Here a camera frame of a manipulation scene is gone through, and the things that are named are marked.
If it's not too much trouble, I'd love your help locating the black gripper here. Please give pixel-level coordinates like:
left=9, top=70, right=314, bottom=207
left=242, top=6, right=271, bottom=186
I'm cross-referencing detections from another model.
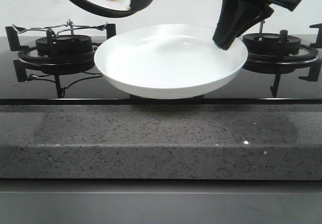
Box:
left=213, top=0, right=301, bottom=50

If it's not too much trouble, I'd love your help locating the white plate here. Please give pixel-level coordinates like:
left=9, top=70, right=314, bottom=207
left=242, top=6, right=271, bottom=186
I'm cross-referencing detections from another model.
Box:
left=94, top=24, right=248, bottom=99

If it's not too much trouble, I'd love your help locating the right black gas burner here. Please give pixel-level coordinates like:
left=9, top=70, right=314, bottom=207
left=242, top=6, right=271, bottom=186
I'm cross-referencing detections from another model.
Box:
left=243, top=33, right=301, bottom=55

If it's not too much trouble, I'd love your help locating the black gas burner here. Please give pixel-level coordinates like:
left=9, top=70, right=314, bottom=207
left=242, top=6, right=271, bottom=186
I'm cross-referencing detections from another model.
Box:
left=35, top=35, right=93, bottom=55
left=243, top=33, right=301, bottom=55

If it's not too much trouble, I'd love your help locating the right black pan support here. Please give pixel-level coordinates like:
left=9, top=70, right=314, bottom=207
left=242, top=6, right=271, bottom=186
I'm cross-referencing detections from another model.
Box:
left=243, top=21, right=321, bottom=98

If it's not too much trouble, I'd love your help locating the black pan support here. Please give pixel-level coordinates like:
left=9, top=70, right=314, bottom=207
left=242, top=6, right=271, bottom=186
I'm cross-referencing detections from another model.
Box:
left=243, top=21, right=321, bottom=98
left=6, top=20, right=103, bottom=98

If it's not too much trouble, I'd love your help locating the left black gas burner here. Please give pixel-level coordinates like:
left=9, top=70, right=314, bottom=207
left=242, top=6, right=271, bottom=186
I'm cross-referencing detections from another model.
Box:
left=35, top=35, right=93, bottom=55

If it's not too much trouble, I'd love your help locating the black glass cooktop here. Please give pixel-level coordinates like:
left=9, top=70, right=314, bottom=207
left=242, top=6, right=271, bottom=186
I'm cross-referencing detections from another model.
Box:
left=1, top=37, right=321, bottom=105

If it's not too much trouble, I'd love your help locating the left black pan support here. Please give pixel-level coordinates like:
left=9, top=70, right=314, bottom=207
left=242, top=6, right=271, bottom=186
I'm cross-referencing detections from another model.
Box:
left=6, top=20, right=103, bottom=98

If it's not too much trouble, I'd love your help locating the wire pan reducer ring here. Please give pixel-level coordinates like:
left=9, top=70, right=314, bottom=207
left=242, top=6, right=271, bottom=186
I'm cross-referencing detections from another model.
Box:
left=12, top=19, right=109, bottom=39

